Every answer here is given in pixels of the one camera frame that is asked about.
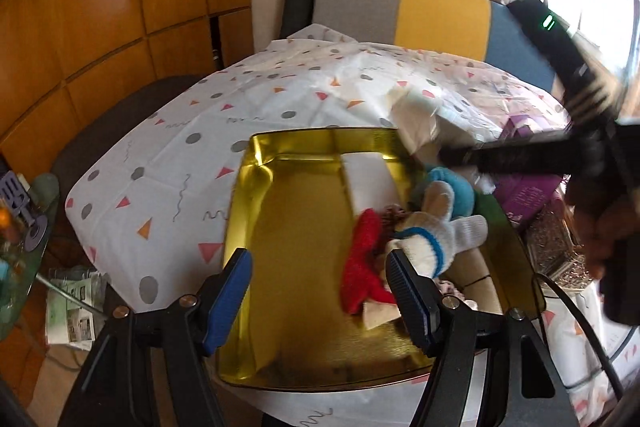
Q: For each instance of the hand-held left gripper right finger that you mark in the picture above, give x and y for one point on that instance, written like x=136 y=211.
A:
x=407 y=302

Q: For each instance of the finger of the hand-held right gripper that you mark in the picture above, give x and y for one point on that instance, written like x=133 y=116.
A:
x=525 y=157

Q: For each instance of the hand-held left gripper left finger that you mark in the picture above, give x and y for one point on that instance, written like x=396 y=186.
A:
x=227 y=302

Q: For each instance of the red hat plush doll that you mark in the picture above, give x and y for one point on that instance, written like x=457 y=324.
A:
x=362 y=257

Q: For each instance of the teal plush toy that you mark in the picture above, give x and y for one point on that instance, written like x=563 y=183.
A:
x=462 y=197

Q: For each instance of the white glove with blue band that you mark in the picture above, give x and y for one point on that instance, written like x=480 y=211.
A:
x=430 y=227

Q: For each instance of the gold tin box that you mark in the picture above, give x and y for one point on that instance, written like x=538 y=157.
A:
x=300 y=232

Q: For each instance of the white sponge block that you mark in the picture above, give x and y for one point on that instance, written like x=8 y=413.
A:
x=365 y=182

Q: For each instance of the person's right hand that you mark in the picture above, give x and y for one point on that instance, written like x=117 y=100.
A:
x=595 y=227

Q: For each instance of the purple box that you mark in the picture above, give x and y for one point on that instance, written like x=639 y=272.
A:
x=525 y=197

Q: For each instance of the beige plush toy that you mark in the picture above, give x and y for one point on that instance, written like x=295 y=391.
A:
x=472 y=277

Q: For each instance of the gold glitter box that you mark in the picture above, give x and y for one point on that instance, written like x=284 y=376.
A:
x=555 y=242

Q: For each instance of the printed paper leaflets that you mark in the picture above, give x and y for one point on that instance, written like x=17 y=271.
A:
x=75 y=307

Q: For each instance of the patterned white tablecloth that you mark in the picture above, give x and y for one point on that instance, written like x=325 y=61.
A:
x=200 y=137

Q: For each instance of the glass side table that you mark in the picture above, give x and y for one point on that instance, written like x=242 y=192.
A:
x=20 y=267

